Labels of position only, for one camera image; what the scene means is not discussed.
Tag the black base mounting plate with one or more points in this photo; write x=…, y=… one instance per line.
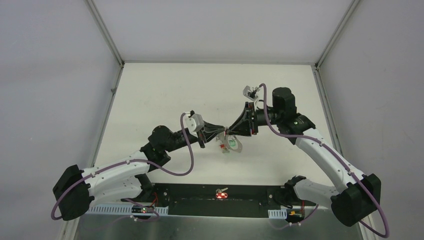
x=244, y=201

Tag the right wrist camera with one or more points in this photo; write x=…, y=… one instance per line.
x=250, y=93

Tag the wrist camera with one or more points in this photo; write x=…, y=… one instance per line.
x=250, y=93
x=194, y=122

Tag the red tag key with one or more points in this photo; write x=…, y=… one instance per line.
x=221, y=193

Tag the green tag key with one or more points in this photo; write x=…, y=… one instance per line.
x=232, y=143

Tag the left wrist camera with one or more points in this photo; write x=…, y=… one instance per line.
x=194, y=122

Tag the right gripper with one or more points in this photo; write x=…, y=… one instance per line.
x=243, y=126

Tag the metal keyring plate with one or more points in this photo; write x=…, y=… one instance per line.
x=228, y=143

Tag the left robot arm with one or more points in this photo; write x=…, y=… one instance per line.
x=119, y=169

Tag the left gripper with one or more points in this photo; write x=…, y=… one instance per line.
x=201, y=136

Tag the aluminium front rail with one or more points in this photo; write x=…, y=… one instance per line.
x=352, y=200

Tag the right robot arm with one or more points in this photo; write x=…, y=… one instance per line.
x=285, y=121

